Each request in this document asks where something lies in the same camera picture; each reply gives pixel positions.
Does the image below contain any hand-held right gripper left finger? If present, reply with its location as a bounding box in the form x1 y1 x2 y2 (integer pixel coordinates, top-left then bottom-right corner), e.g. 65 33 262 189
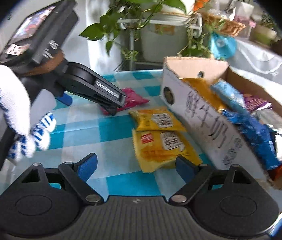
21 152 101 206

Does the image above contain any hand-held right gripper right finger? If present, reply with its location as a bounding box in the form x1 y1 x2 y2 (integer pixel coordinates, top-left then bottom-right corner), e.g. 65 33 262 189
168 155 254 205

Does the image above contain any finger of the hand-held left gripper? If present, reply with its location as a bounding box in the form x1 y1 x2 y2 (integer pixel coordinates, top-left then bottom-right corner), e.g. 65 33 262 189
94 76 127 108
97 99 119 116

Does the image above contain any pink snack packet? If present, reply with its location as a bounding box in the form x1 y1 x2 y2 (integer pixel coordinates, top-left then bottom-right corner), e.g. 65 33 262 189
100 88 150 116

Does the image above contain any yellow wafer packet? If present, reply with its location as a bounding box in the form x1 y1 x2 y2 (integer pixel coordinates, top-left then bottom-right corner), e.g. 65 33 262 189
128 106 187 133
131 129 203 173

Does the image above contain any cardboard box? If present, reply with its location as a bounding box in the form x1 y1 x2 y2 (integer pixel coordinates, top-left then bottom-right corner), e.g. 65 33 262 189
160 56 282 192

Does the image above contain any dark blue snack packet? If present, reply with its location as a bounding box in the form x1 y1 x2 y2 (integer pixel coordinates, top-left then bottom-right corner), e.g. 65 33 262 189
221 109 280 171

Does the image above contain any orange snack packet clear wrapper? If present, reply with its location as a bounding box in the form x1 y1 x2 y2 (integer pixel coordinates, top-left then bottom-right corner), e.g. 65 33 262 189
180 77 228 111

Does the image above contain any light blue snack packet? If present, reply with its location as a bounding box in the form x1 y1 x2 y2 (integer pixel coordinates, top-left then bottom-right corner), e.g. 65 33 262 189
210 80 247 116

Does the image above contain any purple snack packet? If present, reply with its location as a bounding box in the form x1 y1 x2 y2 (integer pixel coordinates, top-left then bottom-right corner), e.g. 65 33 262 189
241 94 273 111

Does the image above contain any silver snack packet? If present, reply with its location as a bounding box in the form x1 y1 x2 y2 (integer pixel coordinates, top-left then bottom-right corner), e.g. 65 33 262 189
255 108 282 141

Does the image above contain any person's left hand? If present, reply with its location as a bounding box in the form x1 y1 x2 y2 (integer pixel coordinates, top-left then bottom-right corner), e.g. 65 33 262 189
0 64 57 166

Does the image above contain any blue checked tablecloth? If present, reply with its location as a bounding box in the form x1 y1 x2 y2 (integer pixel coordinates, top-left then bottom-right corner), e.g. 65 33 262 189
0 69 282 213

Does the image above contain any white metal plant stand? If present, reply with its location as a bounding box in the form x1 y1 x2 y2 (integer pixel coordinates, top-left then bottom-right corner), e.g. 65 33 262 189
117 12 204 71

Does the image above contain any white planter pot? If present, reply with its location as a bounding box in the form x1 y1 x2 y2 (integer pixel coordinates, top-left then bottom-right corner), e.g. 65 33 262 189
140 12 189 62

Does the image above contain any trailing green plant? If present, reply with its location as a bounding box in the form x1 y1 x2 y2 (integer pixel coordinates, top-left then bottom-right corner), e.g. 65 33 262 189
178 17 222 58

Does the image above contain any blue round fan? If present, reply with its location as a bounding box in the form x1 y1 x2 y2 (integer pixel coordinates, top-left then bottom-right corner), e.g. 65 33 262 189
209 33 237 61

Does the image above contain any orange flower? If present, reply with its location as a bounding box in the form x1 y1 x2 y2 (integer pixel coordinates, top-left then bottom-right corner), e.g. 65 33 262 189
193 0 211 12

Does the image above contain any white plastic cover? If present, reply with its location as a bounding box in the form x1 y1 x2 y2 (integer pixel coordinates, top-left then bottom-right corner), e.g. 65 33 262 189
230 38 282 93

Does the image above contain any wicker basket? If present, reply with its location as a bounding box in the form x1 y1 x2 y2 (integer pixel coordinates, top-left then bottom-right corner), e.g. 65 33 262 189
202 11 247 37

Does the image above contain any small potted plant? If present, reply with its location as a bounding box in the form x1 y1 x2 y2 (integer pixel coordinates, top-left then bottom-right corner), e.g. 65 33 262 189
251 13 279 46

